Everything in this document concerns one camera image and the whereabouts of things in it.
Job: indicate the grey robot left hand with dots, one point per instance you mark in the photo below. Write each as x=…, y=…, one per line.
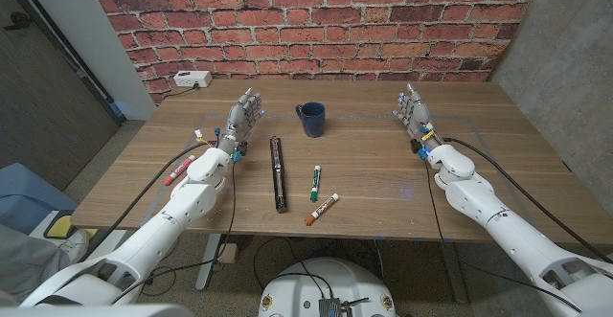
x=239, y=120

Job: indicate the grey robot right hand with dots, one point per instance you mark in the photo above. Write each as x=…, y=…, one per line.
x=415, y=113

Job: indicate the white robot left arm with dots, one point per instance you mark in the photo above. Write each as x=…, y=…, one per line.
x=158, y=226

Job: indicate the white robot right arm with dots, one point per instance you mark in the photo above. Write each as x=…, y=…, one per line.
x=503, y=221

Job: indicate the white power strip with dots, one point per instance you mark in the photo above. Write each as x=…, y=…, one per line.
x=192, y=78

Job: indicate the navy blue mug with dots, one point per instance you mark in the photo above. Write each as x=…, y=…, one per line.
x=313, y=120

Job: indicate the red dry erase marker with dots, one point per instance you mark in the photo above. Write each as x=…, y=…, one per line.
x=179, y=169

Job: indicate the green dry erase marker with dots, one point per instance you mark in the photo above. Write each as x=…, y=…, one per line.
x=315, y=183

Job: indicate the red brick print backdrop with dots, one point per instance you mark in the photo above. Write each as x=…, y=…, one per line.
x=311, y=29

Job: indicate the orange dry erase marker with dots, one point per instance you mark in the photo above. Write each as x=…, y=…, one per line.
x=322, y=209

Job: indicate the beige box under table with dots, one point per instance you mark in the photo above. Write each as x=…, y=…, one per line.
x=228, y=254

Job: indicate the grey table leg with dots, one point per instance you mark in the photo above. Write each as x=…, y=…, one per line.
x=208, y=264
x=455, y=278

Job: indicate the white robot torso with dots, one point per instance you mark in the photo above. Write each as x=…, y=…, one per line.
x=325, y=283

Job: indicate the dark wooden door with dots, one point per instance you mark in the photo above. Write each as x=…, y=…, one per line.
x=38, y=106

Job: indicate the grey finned torso module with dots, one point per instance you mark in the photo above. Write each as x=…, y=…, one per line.
x=329, y=308

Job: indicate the yellow black floor pad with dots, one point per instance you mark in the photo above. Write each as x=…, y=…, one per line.
x=60, y=228

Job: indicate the blue plastic bin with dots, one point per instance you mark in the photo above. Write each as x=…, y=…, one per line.
x=29, y=197

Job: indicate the seated person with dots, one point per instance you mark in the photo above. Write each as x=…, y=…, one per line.
x=29, y=264

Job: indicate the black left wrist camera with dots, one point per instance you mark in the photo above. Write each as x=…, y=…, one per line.
x=241, y=149

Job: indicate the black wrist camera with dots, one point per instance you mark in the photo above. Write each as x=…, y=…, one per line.
x=415, y=146
x=241, y=149

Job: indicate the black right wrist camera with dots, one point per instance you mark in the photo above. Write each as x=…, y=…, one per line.
x=415, y=146

